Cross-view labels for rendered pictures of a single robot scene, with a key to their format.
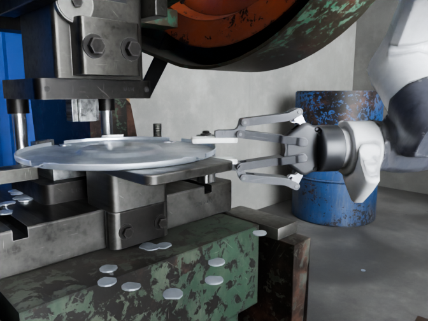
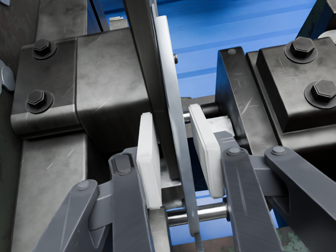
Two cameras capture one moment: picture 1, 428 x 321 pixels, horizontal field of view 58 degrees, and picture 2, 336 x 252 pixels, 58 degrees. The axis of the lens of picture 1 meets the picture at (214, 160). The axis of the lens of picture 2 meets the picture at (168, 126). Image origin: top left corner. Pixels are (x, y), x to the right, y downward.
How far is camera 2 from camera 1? 0.57 m
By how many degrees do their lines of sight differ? 75
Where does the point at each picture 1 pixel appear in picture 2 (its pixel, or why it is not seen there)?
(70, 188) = not seen: hidden behind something
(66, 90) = (235, 68)
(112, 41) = (318, 70)
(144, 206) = (76, 72)
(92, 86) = (249, 93)
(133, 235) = (34, 62)
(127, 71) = (287, 95)
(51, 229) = (77, 10)
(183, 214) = (37, 196)
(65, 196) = not seen: hidden behind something
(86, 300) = not seen: outside the picture
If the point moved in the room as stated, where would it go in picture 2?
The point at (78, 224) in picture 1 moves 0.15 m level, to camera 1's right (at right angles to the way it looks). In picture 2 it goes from (74, 32) to (12, 21)
